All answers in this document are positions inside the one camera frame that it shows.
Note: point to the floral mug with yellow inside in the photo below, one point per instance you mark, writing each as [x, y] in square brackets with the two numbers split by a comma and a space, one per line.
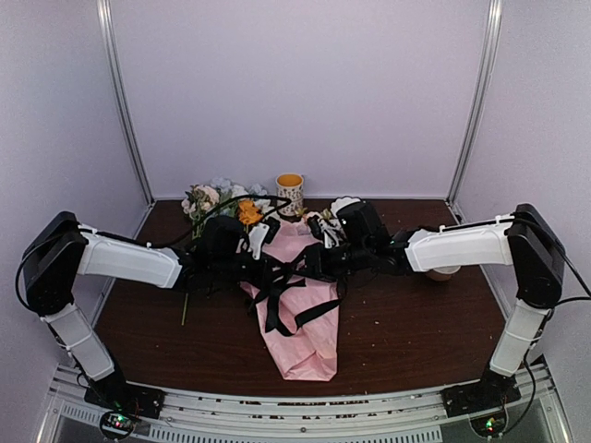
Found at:
[291, 186]

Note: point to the white scalloped bowl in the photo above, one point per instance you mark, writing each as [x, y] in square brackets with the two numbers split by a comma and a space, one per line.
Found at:
[343, 202]

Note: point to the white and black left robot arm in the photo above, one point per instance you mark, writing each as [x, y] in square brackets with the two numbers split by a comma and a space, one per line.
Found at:
[68, 262]

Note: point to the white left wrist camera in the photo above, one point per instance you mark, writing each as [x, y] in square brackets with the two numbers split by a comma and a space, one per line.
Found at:
[263, 233]

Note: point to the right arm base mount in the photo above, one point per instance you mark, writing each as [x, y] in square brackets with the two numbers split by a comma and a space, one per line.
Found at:
[475, 398]

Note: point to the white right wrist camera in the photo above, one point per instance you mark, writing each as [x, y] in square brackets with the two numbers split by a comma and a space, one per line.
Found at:
[325, 232]

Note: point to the plain white bowl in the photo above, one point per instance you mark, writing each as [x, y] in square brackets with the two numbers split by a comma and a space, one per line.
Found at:
[441, 274]

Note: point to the orange fake flower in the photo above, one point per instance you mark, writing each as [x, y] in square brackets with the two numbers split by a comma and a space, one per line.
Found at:
[248, 213]

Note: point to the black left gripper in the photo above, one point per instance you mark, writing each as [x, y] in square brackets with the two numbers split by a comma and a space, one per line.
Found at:
[264, 275]

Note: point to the left aluminium frame post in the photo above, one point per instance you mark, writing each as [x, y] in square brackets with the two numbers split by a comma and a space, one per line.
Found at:
[104, 9]

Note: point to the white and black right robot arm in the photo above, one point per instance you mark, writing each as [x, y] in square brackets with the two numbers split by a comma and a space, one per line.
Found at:
[520, 255]

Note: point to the right aluminium frame post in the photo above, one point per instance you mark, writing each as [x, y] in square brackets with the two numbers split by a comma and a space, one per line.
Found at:
[484, 75]

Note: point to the aluminium frame post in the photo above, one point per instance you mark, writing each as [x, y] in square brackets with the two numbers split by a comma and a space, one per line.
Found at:
[104, 9]
[484, 75]

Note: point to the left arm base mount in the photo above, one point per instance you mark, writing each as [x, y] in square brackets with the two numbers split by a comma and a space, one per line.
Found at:
[136, 400]

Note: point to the aluminium front rail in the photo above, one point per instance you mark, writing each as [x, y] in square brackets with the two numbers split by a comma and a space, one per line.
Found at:
[407, 416]

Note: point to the pink wrapping paper sheet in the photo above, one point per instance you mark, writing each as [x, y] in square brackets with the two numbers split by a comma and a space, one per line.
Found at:
[299, 321]

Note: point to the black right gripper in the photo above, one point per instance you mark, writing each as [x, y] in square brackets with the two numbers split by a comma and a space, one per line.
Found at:
[318, 266]

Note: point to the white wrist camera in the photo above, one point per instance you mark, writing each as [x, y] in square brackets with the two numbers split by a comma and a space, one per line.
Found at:
[325, 232]
[263, 233]

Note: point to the pile of fake flowers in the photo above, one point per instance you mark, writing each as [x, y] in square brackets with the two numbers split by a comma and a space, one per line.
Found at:
[220, 197]

